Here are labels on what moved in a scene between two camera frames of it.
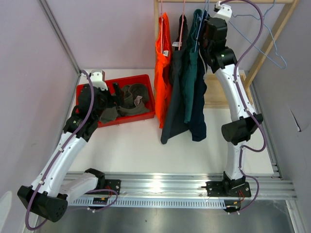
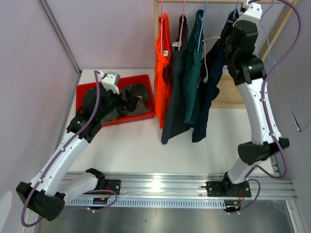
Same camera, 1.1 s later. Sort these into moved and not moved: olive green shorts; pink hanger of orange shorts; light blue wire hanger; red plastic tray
Moved: light blue wire hanger
Not moved: olive green shorts; red plastic tray; pink hanger of orange shorts
